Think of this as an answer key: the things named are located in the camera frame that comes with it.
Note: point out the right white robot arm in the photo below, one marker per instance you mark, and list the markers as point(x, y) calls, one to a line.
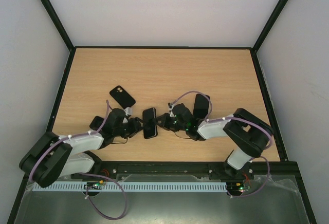
point(251, 135)

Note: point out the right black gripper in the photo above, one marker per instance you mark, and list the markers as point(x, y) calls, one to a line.
point(164, 120)

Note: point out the black frame base rail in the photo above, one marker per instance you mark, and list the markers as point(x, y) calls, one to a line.
point(212, 170)

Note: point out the black phone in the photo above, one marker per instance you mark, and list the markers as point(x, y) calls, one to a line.
point(96, 123)

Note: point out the white slotted cable duct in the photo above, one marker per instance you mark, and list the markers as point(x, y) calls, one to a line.
point(65, 186)

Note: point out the black phone screen up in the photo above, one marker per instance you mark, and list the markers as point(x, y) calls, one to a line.
point(201, 107)

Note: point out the black case with camera holes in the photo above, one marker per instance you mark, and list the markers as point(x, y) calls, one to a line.
point(149, 123)

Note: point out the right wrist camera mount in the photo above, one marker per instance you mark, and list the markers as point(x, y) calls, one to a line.
point(170, 109)

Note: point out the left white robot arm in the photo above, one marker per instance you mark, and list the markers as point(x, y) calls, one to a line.
point(55, 156)

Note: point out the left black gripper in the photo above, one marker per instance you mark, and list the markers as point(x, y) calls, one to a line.
point(135, 126)

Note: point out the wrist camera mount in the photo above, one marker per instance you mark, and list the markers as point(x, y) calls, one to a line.
point(170, 109)
point(128, 111)

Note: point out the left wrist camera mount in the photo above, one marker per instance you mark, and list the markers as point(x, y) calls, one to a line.
point(128, 111)

